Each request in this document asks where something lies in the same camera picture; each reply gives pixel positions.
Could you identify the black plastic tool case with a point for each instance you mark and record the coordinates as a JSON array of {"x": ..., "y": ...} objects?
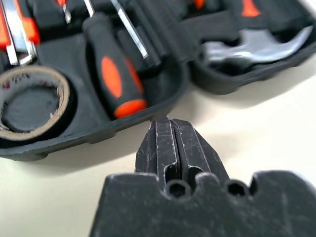
[{"x": 172, "y": 74}]

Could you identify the silver claw hammer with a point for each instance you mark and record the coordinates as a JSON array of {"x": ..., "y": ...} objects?
[{"x": 259, "y": 50}]

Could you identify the silver orange pliers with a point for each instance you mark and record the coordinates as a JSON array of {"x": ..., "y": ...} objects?
[{"x": 17, "y": 32}]

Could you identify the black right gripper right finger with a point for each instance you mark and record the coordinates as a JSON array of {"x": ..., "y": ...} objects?
[{"x": 197, "y": 150}]

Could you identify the black orange Phillips screwdriver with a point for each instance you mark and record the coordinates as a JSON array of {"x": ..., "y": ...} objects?
[{"x": 113, "y": 69}]

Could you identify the black electrical tape roll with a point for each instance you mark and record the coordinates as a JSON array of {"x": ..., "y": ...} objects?
[{"x": 34, "y": 103}]

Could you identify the silver metal blade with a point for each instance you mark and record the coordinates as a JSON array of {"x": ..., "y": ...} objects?
[{"x": 130, "y": 32}]

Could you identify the small silver orange screwdriver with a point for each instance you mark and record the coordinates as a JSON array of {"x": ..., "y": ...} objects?
[{"x": 64, "y": 10}]

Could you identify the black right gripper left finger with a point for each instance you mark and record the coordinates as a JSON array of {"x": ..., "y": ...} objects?
[{"x": 158, "y": 148}]

